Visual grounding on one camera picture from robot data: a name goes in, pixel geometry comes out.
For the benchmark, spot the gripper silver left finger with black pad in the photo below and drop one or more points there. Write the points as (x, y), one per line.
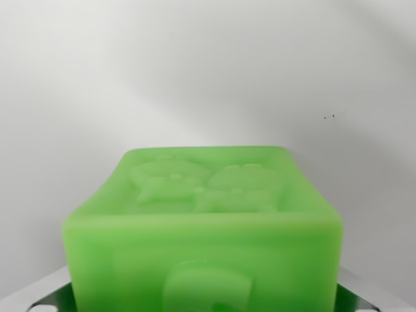
(48, 295)

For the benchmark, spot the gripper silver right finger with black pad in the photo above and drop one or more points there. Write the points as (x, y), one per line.
(364, 295)

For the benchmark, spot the green embossed toy cube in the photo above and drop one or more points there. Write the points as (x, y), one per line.
(201, 234)

